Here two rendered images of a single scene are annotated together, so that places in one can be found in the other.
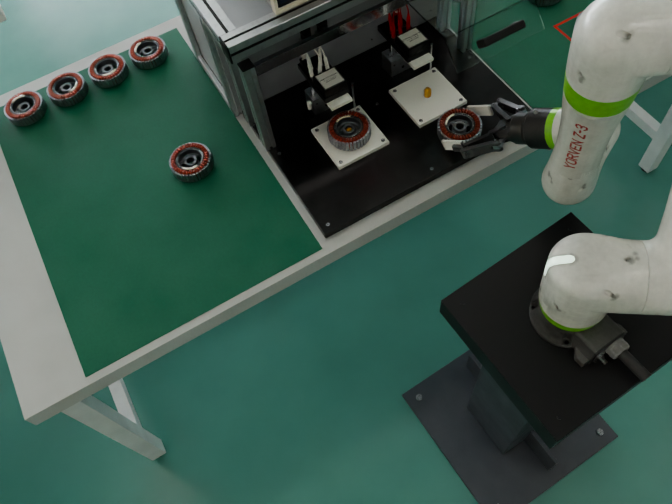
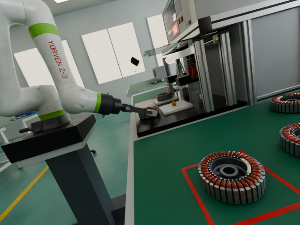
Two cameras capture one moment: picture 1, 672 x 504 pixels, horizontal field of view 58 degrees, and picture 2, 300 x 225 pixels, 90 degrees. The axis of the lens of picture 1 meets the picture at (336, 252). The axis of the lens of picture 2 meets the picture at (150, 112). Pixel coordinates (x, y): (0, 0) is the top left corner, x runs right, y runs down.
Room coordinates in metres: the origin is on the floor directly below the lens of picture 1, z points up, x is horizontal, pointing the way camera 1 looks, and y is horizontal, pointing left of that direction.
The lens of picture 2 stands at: (1.24, -1.10, 1.00)
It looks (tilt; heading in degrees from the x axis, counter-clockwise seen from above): 15 degrees down; 108
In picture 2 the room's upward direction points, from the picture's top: 16 degrees counter-clockwise
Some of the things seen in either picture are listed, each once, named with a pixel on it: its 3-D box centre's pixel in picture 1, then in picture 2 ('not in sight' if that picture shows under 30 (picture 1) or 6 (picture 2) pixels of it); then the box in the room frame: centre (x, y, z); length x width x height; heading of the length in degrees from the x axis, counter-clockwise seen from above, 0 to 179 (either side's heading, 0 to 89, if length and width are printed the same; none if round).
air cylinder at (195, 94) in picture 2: (398, 58); (199, 95); (1.26, -0.27, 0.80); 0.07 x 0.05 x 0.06; 110
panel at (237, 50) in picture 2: (336, 18); (204, 68); (1.32, -0.12, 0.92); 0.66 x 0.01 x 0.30; 110
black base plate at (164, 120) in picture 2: (386, 117); (172, 104); (1.10, -0.20, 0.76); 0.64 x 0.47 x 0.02; 110
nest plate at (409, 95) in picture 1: (427, 96); (174, 106); (1.12, -0.32, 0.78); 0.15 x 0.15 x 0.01; 20
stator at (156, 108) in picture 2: (459, 127); (148, 112); (0.99, -0.37, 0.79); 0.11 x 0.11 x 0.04
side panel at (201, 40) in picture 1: (204, 40); not in sight; (1.34, 0.24, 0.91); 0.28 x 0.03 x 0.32; 20
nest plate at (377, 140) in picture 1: (349, 136); (165, 99); (1.04, -0.09, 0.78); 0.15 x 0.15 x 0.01; 20
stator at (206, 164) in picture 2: not in sight; (229, 173); (1.27, -0.84, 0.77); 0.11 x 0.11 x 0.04
